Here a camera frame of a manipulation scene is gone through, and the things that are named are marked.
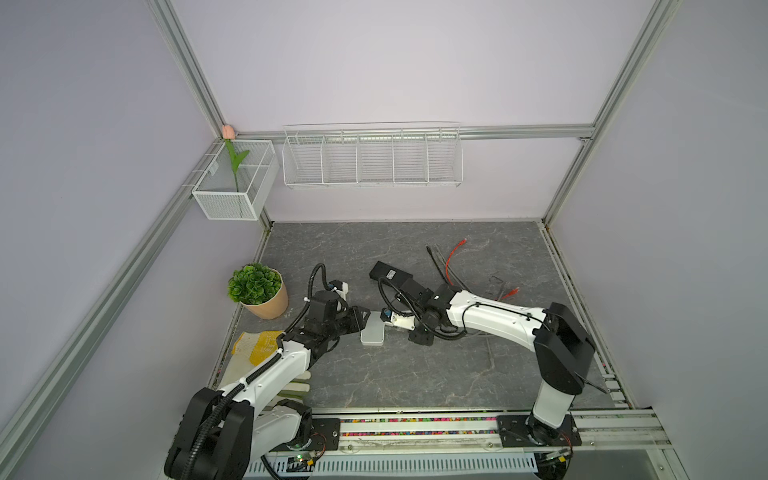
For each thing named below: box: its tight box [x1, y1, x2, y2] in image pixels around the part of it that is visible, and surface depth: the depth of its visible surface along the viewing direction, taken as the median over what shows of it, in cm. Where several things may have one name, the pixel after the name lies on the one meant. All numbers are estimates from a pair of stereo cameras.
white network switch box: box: [360, 311, 385, 346], surface depth 90 cm
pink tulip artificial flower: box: [222, 124, 250, 193], surface depth 92 cm
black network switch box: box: [369, 260, 413, 289], surface depth 106 cm
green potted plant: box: [227, 262, 289, 319], surface depth 88 cm
